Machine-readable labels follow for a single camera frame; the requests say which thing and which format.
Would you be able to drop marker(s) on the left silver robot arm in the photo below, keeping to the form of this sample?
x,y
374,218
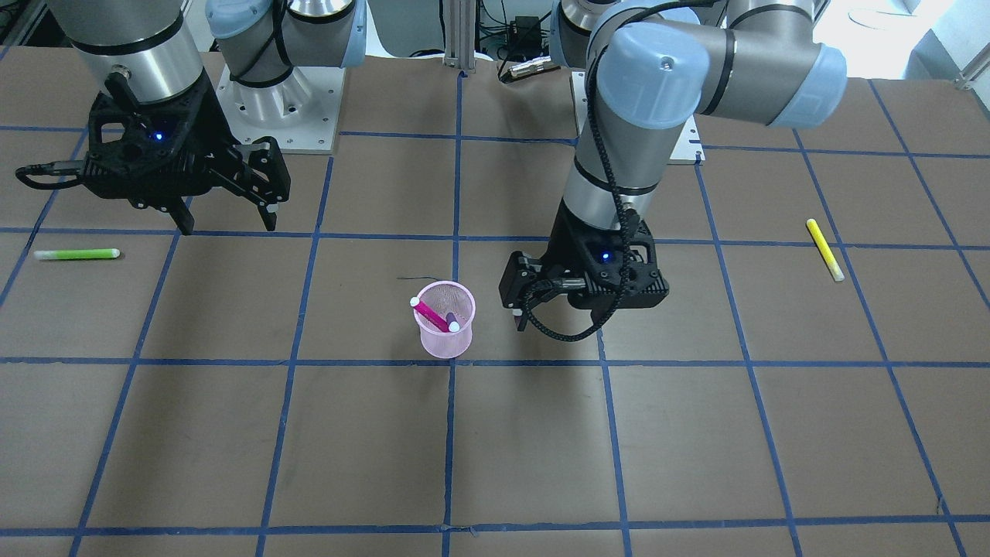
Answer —
x,y
649,66

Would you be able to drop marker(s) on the green pen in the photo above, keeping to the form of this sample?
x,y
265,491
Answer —
x,y
76,254

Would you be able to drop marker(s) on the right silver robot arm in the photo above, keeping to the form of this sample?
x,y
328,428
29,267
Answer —
x,y
147,42

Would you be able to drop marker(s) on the pink mesh cup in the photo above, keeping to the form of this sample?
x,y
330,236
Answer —
x,y
446,297

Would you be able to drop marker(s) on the pink pen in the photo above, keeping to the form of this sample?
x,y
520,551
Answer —
x,y
422,308

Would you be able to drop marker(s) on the yellow pen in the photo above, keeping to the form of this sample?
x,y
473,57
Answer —
x,y
825,251

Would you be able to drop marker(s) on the purple pen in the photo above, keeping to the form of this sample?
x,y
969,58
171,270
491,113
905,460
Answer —
x,y
452,322

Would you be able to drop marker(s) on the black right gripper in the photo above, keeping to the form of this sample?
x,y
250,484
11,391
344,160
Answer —
x,y
207,129

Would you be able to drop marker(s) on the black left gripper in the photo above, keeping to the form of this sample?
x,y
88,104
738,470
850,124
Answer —
x,y
561,252

